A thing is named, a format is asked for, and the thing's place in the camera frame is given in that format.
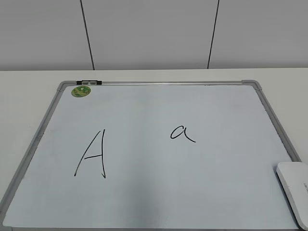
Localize green round magnet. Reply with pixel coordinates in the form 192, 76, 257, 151
71, 86, 91, 98

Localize white board eraser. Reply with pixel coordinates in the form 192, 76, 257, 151
276, 162, 308, 231

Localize white board with grey frame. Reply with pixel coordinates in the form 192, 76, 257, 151
0, 80, 304, 231

